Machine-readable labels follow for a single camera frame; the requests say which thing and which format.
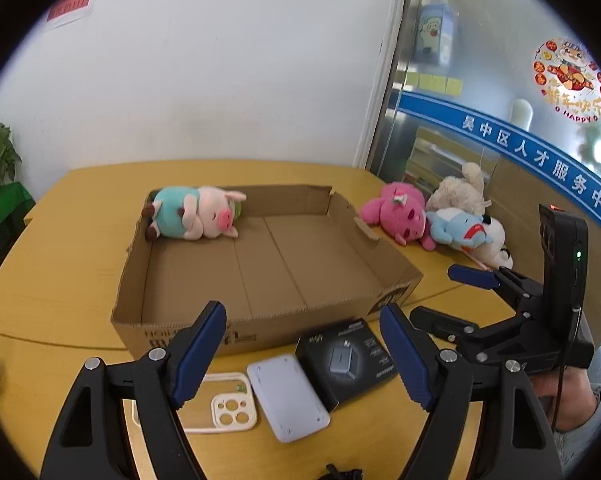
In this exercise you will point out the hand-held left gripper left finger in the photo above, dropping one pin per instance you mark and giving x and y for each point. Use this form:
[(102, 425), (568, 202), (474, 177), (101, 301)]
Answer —
[(200, 355)]

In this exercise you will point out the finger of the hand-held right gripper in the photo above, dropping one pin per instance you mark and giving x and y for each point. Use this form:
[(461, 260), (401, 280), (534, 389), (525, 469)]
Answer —
[(468, 273), (440, 324)]

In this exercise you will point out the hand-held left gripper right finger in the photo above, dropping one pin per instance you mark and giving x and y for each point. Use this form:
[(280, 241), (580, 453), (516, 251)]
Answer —
[(405, 355)]

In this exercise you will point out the cream phone case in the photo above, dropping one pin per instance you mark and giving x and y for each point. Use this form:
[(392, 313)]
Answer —
[(232, 408)]

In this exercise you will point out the black charger box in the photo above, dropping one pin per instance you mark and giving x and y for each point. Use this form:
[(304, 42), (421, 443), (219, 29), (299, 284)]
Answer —
[(340, 360)]

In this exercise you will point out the white power bank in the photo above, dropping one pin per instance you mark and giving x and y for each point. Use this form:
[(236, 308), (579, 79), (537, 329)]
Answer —
[(285, 395)]

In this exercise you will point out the shallow cardboard box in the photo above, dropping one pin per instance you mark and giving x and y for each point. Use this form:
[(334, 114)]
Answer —
[(280, 260)]

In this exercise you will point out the black sunglasses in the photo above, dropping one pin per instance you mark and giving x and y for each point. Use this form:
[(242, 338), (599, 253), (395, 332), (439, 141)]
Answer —
[(340, 475)]

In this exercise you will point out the person's right forearm grey sleeve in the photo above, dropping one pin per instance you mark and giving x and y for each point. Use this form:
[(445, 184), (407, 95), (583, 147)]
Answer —
[(580, 452)]

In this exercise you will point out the yellow wooden desktop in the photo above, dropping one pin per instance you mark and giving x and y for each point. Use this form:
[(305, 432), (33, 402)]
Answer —
[(80, 280)]

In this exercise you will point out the person's right hand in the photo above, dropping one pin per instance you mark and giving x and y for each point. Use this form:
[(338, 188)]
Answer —
[(575, 397)]

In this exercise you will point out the white dog plush toy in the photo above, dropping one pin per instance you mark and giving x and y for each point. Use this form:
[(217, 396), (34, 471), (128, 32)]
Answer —
[(495, 240)]

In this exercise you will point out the light blue plush toy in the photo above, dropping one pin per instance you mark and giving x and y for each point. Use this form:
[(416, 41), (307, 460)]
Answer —
[(450, 227)]

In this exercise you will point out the beige plush toy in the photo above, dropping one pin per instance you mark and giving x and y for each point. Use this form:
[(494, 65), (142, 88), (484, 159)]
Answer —
[(460, 192)]

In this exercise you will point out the pink plush toy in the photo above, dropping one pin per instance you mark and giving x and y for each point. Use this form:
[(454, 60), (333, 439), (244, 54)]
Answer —
[(395, 210)]

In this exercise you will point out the shelf behind glass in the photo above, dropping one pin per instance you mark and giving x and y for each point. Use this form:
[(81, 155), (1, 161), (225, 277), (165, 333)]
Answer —
[(445, 160)]

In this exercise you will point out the pig plush in teal shirt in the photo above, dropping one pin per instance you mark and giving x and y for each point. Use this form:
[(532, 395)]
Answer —
[(200, 210)]

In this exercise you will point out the blue window banner strip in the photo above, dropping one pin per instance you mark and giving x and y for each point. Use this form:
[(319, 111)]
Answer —
[(480, 125)]

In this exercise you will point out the yellow sticky note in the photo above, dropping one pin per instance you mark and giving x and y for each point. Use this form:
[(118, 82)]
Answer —
[(440, 84), (413, 81), (426, 82), (455, 86)]

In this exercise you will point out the round festive window sticker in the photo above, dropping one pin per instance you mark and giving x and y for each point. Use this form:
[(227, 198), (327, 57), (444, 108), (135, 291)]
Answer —
[(570, 75)]

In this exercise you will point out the blue carton-shaped cartoon decoration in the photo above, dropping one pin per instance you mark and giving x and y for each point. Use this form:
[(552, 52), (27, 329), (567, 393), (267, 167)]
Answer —
[(433, 35)]

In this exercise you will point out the grey metal door frame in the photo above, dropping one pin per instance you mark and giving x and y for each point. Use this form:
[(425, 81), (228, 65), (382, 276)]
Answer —
[(385, 85)]

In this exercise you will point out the red wall notice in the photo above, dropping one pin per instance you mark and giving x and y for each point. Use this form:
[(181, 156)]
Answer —
[(70, 5)]

